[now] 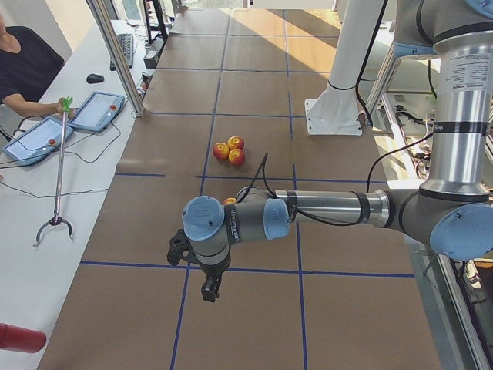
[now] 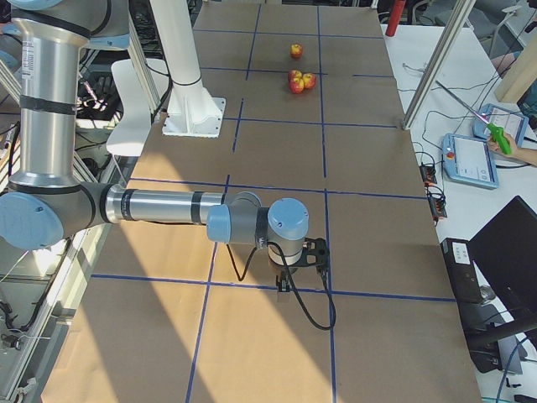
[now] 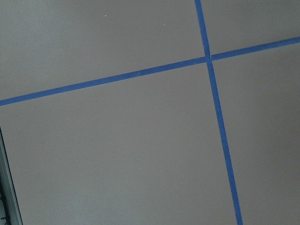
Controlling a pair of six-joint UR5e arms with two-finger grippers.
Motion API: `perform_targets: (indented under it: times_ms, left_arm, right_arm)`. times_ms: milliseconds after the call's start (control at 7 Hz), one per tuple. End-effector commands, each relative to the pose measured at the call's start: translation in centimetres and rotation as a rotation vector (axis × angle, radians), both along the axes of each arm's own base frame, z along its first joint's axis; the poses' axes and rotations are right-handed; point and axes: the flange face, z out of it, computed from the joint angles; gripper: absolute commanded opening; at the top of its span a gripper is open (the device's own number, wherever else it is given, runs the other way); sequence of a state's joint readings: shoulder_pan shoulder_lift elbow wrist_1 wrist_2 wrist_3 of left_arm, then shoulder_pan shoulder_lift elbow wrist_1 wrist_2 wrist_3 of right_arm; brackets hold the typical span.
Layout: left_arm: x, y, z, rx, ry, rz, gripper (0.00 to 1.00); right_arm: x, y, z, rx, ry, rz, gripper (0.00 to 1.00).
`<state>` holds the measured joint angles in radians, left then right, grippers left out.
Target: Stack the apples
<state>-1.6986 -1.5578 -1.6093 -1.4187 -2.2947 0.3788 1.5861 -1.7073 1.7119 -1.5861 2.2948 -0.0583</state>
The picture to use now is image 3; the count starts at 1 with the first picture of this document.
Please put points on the long blue tape strip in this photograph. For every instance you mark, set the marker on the long blue tape strip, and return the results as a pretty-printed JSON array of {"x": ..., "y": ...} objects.
[{"x": 152, "y": 70}]

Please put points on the aluminium table edge rail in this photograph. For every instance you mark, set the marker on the aluminium table edge rail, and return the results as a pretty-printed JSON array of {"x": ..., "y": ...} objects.
[{"x": 8, "y": 200}]

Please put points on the crossing blue tape strip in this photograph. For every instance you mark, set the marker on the crossing blue tape strip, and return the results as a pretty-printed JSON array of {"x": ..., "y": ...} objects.
[{"x": 219, "y": 114}]

